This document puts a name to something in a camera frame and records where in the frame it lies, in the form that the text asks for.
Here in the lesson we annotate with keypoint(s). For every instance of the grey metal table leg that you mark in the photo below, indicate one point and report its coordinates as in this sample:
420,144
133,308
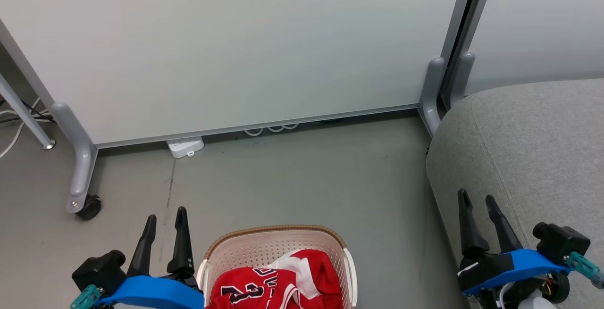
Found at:
23,113

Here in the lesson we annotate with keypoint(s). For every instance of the cream perforated laundry basket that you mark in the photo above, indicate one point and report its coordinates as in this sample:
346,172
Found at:
278,243

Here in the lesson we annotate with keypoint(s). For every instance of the wide white partition panel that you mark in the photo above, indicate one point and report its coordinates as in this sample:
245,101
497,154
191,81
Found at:
236,49

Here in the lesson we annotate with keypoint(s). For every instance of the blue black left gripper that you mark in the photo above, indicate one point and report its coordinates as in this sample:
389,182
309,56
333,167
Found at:
151,295

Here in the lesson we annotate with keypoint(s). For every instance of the grey fabric sofa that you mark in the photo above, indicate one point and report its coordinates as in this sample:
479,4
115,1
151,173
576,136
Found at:
533,158

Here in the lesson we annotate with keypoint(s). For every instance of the narrow white partition panel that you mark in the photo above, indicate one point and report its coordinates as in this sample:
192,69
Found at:
542,21

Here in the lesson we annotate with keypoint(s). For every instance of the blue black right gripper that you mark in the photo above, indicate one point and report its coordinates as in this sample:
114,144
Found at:
509,264

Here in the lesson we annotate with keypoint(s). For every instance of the white power strip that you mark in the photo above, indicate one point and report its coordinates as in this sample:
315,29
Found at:
185,146

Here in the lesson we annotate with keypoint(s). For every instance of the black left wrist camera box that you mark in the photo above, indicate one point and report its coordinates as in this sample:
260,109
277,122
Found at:
99,271

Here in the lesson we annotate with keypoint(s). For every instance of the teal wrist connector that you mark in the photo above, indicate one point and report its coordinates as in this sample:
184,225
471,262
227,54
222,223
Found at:
87,297
585,266

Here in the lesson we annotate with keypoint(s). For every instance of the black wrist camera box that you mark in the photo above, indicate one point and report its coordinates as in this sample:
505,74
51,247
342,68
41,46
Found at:
561,243
99,271

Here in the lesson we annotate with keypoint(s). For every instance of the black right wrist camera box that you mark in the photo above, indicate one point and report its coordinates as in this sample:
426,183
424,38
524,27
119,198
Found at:
561,243

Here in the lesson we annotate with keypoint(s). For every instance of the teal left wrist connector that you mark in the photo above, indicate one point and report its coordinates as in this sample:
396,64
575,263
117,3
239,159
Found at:
87,297

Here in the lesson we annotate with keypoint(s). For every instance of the black caster wheel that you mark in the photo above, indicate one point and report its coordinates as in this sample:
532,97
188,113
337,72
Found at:
90,207

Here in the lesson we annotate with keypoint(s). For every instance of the grey partition foot with caster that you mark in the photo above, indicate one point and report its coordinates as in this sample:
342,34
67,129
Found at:
80,158

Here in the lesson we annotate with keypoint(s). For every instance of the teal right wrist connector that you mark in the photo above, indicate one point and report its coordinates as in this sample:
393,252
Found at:
585,266

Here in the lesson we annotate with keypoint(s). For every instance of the red striped basketball jersey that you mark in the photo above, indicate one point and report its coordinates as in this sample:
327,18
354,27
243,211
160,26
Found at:
264,290

